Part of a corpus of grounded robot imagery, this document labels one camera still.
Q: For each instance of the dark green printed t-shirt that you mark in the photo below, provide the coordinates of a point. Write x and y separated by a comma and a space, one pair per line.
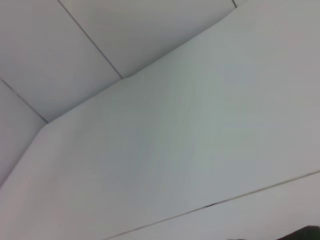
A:
307, 233

